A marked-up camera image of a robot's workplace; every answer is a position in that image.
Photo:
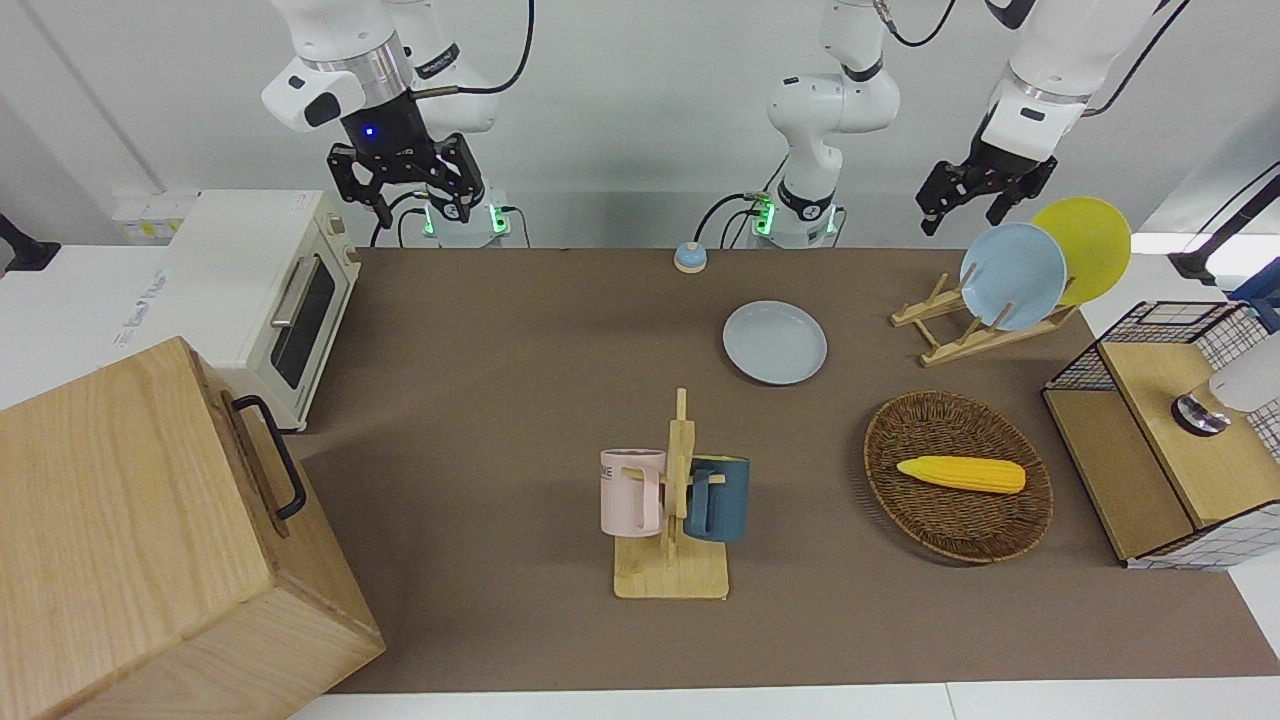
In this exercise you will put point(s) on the dark blue mug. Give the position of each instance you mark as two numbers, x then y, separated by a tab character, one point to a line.
722	500

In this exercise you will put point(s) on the pink mug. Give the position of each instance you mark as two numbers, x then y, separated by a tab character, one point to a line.
628	495

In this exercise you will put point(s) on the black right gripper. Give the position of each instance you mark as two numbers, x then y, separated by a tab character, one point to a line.
385	135

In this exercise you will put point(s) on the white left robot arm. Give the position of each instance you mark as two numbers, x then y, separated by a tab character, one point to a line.
830	110

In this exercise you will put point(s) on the gray plate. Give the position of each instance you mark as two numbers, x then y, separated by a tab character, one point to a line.
775	343

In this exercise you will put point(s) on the black camera stand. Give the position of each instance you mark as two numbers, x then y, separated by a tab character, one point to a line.
25	255
1195	265

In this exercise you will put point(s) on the blue object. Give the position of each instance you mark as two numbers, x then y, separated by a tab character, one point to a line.
1265	295

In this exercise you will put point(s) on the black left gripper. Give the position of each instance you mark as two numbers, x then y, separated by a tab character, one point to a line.
1010	160

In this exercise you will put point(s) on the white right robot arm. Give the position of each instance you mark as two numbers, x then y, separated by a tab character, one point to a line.
330	30

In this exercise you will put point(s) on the yellow corn cob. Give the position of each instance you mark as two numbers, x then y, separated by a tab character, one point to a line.
965	474

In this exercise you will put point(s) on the yellow plate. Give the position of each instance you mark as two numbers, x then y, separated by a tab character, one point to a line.
1095	240

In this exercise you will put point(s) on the brown table mat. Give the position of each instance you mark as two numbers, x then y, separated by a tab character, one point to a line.
500	420

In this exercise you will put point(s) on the brown wicker basket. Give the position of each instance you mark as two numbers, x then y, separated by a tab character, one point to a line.
950	525

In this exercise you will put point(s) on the white toaster oven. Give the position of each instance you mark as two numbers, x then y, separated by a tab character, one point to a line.
240	260

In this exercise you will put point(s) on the light blue plate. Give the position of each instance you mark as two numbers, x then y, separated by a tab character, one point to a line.
1012	277

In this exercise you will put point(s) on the wooden plate rack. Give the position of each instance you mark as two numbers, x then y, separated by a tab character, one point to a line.
960	345

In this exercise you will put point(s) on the wooden mug stand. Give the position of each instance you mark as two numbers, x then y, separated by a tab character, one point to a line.
670	575

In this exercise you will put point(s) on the white wall power strip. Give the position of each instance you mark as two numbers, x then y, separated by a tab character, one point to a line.
150	218

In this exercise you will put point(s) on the large wooden box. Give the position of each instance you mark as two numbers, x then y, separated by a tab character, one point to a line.
130	520

